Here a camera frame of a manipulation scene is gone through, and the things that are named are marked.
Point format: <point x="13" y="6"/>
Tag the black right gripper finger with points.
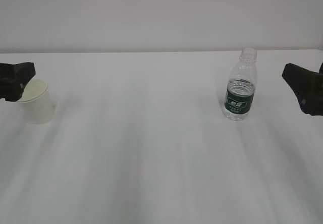
<point x="307" y="87"/>

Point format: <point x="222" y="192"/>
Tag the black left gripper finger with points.
<point x="14" y="78"/>

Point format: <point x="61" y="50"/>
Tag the clear green-label water bottle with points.
<point x="241" y="86"/>

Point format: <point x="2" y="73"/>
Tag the white paper cup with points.
<point x="36" y="102"/>

